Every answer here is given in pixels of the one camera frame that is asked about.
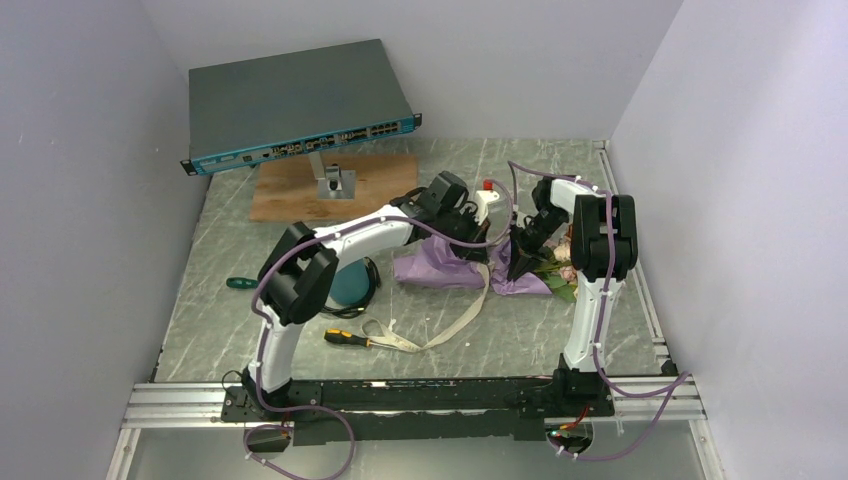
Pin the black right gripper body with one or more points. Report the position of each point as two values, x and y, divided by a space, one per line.
529 241

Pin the orange black screwdriver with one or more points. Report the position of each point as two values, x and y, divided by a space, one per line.
346 338

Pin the aluminium frame rail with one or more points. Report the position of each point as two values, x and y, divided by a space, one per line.
201 405

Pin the grey metal stand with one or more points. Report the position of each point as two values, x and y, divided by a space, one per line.
333 182

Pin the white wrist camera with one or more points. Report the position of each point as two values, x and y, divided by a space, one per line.
483 199
516 216

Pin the green handled screwdriver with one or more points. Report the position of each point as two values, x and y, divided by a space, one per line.
241 283

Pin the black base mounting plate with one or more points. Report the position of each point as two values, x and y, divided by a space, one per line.
323 411

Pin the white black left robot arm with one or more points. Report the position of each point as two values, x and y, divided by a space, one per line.
296 280

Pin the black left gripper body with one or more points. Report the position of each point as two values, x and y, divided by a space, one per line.
463 227

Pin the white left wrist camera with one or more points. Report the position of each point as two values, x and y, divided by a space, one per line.
483 199

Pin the teal vase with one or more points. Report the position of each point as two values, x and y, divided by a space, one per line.
350 284

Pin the brown wooden board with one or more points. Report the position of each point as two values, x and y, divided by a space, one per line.
286 189

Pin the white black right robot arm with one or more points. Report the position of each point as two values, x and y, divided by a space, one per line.
603 250

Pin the grey teal network switch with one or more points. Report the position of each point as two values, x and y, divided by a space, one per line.
248 112

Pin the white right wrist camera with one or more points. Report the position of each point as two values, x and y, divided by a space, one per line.
516 216

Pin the purple flower bouquet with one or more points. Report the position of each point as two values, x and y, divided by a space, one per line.
434 265

